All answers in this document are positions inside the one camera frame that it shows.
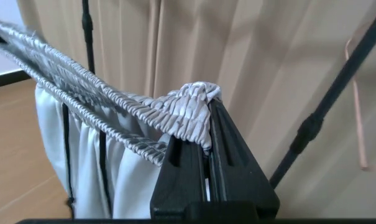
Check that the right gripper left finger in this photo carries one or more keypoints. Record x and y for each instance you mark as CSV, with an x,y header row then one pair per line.
x,y
178,186

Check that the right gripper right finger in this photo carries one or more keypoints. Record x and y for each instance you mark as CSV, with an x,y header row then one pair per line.
x,y
237,186

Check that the pale grey shorts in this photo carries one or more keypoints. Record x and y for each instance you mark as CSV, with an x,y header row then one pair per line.
x,y
131,186

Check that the pink clothes hanger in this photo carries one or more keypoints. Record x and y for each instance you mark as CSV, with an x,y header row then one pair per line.
x,y
360,130

